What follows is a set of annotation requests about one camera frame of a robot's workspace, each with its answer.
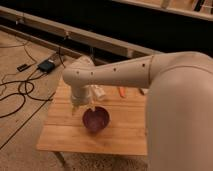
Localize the black power adapter box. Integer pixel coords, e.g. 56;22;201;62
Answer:
38;60;55;73

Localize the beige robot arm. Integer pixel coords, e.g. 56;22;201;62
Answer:
63;51;213;171

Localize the small black device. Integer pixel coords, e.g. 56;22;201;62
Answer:
17;64;30;72

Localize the orange carrot toy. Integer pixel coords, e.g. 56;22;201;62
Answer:
118;87;126;98

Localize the wooden table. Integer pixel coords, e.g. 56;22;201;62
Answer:
37;81;147;155

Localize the black floor cable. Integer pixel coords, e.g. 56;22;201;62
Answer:
0;43;59;119

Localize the dark red bowl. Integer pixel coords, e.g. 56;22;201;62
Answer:
82;106;110;133

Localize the beige cylindrical gripper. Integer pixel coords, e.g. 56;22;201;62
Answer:
71;86;96;115

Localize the metal table leg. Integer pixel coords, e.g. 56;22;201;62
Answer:
53;152;68;171

